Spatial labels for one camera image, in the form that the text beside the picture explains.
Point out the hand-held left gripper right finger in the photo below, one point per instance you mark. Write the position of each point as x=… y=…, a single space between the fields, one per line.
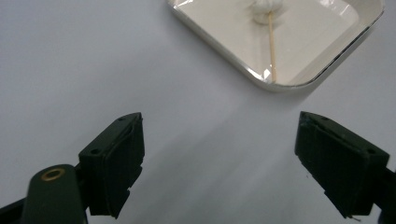
x=339 y=168

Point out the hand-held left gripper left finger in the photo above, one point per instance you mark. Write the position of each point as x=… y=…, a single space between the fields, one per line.
x=115 y=168

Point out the white square tray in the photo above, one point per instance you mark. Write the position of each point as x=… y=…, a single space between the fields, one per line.
x=311 y=40

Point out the white marshmallow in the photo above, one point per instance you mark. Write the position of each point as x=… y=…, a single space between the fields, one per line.
x=267 y=3
x=263 y=17

